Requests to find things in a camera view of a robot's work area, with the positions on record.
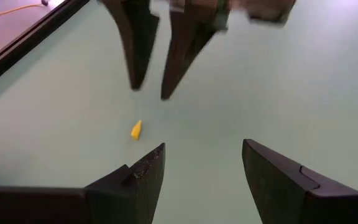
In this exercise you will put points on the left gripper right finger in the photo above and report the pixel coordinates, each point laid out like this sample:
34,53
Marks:
275,186

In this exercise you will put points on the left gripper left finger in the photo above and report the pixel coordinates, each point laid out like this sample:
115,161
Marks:
135,193

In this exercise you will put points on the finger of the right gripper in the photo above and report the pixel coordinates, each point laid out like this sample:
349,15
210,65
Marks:
137,43
185,46

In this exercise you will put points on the green table mat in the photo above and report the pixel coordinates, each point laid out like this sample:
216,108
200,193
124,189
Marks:
259,93

